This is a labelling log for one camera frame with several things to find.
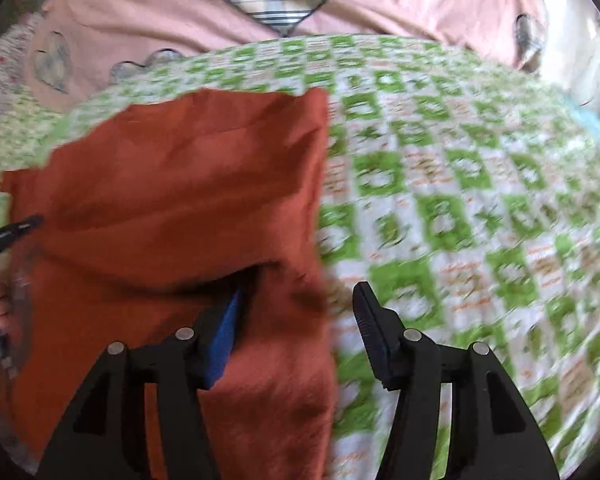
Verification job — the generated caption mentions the orange knit sweater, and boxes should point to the orange knit sweater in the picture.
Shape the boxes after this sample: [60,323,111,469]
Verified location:
[0,88,337,479]

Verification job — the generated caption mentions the green checkered quilt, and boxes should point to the green checkered quilt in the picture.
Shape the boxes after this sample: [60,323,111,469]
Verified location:
[0,35,600,479]

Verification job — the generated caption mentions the floral bed sheet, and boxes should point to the floral bed sheet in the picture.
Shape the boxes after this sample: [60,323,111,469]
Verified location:
[0,12,42,122]

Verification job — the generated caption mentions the pink heart-patterned duvet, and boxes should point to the pink heart-patterned duvet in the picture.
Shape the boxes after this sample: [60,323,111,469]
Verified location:
[24,0,546,112]

